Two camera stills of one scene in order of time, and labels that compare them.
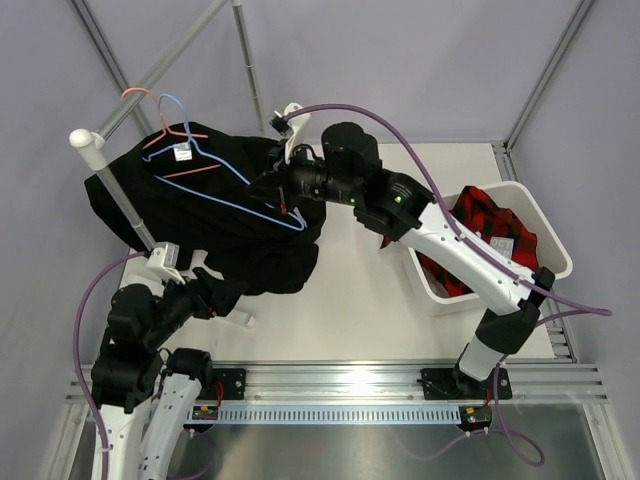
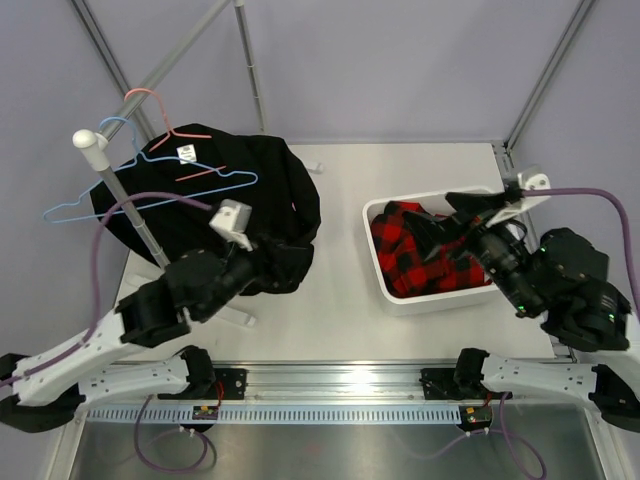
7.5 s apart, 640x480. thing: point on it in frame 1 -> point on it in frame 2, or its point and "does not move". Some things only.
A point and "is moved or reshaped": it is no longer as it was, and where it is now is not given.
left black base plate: (233, 380) does not move
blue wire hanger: (189, 140) -> (138, 157)
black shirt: (194, 189) does not move
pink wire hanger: (165, 130) is moved or reshaped
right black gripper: (278, 179) -> (429, 233)
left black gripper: (212, 295) -> (276, 263)
